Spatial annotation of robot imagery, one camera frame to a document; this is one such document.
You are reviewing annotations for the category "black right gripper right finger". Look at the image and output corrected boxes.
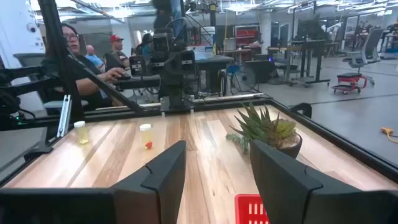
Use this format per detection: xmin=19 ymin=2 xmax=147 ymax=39
xmin=250 ymin=139 xmax=346 ymax=224

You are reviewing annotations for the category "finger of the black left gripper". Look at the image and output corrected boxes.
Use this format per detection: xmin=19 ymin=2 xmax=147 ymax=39
xmin=129 ymin=55 xmax=144 ymax=77
xmin=180 ymin=49 xmax=196 ymax=74

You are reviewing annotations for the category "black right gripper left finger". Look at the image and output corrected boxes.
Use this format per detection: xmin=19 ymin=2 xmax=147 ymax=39
xmin=110 ymin=140 xmax=187 ymax=224

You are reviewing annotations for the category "red plastic basket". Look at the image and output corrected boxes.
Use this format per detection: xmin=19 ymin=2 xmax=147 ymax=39
xmin=234 ymin=194 xmax=271 ymax=224

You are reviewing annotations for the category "translucent yellow pill bottle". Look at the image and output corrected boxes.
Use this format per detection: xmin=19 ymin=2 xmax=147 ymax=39
xmin=73 ymin=120 xmax=90 ymax=145

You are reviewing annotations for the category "white cardboard box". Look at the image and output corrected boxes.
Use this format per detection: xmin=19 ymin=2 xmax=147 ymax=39
xmin=186 ymin=45 xmax=215 ymax=60

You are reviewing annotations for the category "person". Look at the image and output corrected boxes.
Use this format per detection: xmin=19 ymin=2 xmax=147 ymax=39
xmin=135 ymin=32 xmax=153 ymax=58
xmin=43 ymin=23 xmax=128 ymax=110
xmin=104 ymin=34 xmax=131 ymax=71
xmin=84 ymin=44 xmax=106 ymax=74

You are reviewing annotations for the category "black table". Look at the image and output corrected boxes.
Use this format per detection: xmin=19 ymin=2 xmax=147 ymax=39
xmin=195 ymin=55 xmax=234 ymax=94

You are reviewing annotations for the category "white bucket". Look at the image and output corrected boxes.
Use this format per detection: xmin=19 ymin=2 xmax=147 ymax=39
xmin=200 ymin=26 xmax=216 ymax=47

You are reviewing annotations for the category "potted succulent plant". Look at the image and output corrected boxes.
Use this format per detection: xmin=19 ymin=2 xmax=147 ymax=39
xmin=226 ymin=102 xmax=303 ymax=159

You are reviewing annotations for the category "black floor fan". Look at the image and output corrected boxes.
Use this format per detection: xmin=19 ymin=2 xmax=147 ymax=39
xmin=229 ymin=65 xmax=259 ymax=94

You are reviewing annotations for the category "red storage shelf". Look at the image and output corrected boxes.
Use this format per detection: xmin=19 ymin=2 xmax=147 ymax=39
xmin=233 ymin=24 xmax=261 ymax=47

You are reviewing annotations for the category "black standing desk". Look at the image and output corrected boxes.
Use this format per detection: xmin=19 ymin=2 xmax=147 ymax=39
xmin=267 ymin=39 xmax=331 ymax=88

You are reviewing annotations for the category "red rolling stool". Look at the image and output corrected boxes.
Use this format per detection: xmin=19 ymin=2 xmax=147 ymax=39
xmin=331 ymin=72 xmax=368 ymax=95

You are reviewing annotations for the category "black power supply green light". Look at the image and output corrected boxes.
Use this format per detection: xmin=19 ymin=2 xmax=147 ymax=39
xmin=11 ymin=113 xmax=29 ymax=125

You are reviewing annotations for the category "grey office chair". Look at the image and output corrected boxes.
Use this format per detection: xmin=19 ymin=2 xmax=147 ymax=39
xmin=341 ymin=27 xmax=385 ymax=86

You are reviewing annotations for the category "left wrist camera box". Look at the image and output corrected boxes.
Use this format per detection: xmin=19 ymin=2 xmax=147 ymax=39
xmin=151 ymin=30 xmax=174 ymax=54

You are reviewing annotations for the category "black aluminium table frame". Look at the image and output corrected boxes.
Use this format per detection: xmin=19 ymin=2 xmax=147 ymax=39
xmin=0 ymin=0 xmax=398 ymax=184

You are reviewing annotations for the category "silver aluminium bracket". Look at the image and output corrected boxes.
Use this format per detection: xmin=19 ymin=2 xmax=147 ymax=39
xmin=57 ymin=95 xmax=72 ymax=138

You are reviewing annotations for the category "yellow extension cord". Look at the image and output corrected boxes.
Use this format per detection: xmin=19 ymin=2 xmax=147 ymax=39
xmin=381 ymin=126 xmax=398 ymax=144

